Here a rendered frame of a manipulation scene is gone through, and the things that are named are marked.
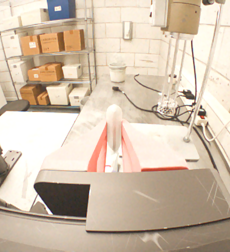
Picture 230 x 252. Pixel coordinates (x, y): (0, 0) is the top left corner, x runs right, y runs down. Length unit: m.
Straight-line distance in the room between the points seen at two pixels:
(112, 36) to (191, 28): 2.12
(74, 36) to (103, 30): 0.49
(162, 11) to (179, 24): 0.05
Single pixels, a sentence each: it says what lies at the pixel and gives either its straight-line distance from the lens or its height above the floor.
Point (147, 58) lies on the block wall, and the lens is 2.54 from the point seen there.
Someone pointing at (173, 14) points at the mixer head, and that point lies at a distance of 0.43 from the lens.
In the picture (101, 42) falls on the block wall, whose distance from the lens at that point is 2.53.
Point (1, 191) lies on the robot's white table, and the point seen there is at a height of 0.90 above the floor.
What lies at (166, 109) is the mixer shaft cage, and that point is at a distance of 0.51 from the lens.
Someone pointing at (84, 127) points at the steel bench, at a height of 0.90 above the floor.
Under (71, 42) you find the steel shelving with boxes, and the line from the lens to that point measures 2.28.
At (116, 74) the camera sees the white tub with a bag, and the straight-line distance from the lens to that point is 1.14.
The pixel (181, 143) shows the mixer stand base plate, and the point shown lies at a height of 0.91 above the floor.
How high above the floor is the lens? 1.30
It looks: 36 degrees down
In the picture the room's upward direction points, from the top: 1 degrees counter-clockwise
